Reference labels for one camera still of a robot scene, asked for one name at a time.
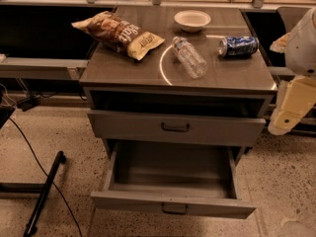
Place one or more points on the white bowl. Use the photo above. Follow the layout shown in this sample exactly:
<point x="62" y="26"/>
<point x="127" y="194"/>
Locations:
<point x="192" y="21"/>

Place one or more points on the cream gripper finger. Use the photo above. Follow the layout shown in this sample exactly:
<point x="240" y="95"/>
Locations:
<point x="279" y="45"/>

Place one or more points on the blue soda can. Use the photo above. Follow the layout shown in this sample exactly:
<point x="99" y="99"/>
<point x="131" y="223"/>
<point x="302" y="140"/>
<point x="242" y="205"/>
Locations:
<point x="238" y="46"/>

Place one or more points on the grey drawer cabinet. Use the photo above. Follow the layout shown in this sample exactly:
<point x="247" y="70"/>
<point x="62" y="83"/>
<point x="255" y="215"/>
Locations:
<point x="159" y="83"/>

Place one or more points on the grey drawer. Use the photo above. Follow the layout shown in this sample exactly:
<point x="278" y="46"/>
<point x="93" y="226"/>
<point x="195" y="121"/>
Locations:
<point x="176" y="128"/>
<point x="172" y="178"/>

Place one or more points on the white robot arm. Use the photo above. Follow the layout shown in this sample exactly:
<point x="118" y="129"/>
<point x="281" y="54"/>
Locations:
<point x="300" y="51"/>

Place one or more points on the black metal stand leg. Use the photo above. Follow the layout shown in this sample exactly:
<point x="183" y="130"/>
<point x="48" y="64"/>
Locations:
<point x="31" y="227"/>

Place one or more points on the brown yellow chip bag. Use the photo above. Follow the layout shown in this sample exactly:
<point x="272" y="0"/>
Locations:
<point x="119" y="34"/>

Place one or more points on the grey chair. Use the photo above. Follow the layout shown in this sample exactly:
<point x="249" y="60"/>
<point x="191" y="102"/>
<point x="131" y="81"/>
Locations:
<point x="291" y="16"/>

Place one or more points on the grey left side rail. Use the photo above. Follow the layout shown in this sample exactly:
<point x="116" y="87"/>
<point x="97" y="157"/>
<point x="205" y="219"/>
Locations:
<point x="42" y="68"/>

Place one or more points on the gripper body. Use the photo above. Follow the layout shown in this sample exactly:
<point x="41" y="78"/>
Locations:
<point x="302" y="51"/>

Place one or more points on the clear plastic water bottle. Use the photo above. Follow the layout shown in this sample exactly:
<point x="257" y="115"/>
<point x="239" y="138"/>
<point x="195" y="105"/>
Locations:
<point x="191" y="59"/>

